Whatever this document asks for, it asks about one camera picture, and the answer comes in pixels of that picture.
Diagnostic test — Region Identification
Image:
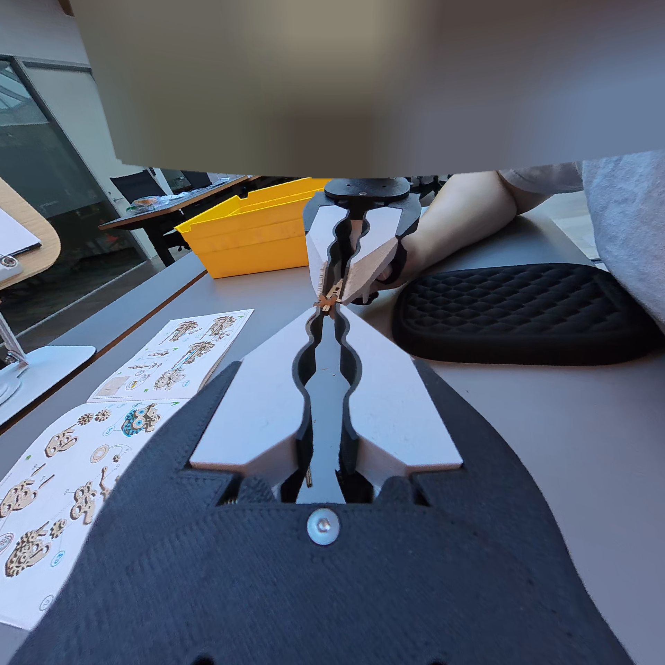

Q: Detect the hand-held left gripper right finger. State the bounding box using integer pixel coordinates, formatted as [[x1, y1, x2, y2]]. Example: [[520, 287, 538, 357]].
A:
[[332, 307, 464, 504]]

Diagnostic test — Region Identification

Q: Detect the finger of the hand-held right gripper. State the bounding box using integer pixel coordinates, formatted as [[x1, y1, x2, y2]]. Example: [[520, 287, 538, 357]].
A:
[[305, 204, 351, 302], [340, 209, 402, 306]]

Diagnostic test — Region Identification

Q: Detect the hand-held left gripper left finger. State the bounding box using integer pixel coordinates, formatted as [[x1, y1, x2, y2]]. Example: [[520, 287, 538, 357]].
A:
[[189, 307, 325, 504]]

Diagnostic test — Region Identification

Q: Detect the person's right forearm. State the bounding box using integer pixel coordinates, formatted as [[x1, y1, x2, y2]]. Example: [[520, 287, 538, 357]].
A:
[[416, 171, 520, 271]]

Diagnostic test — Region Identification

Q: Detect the background desk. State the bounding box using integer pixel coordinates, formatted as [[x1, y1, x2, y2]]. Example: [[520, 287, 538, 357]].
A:
[[99, 176, 255, 267]]

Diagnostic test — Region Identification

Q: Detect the person's right hand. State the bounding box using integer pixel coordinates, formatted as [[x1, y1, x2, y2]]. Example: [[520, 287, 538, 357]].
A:
[[364, 233, 434, 304]]

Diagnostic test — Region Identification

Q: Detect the yellow plastic bin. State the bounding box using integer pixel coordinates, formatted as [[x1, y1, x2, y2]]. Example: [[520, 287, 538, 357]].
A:
[[174, 178, 333, 280]]

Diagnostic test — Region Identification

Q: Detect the black honeycomb cushion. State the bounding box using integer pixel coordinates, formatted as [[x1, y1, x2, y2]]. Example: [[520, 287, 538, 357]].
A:
[[392, 263, 663, 366]]

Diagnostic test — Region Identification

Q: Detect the assembly instruction booklet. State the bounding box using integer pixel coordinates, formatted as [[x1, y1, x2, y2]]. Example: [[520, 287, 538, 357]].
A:
[[0, 309, 254, 630]]

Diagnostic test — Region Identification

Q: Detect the wooden document stand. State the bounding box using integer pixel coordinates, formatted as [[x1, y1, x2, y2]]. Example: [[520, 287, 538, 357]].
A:
[[0, 177, 97, 411]]

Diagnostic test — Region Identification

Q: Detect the printed instruction sheet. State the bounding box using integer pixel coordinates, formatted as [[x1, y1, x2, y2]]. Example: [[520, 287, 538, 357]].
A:
[[0, 208, 42, 256]]

